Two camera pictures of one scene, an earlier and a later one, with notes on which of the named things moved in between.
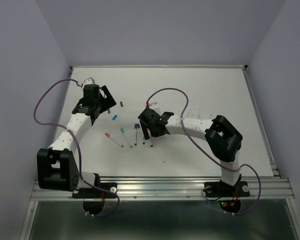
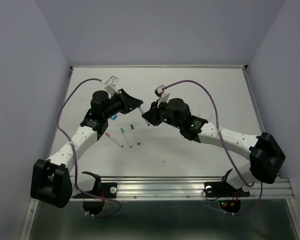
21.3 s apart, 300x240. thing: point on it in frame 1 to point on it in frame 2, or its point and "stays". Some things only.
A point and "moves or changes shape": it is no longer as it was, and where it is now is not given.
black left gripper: x=108 y=102 to x=129 y=102
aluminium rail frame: x=174 y=188 stays
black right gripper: x=144 y=128 to x=152 y=115
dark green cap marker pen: x=136 y=129 moves or changes shape
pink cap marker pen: x=114 y=140 stays
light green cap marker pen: x=123 y=132 stays
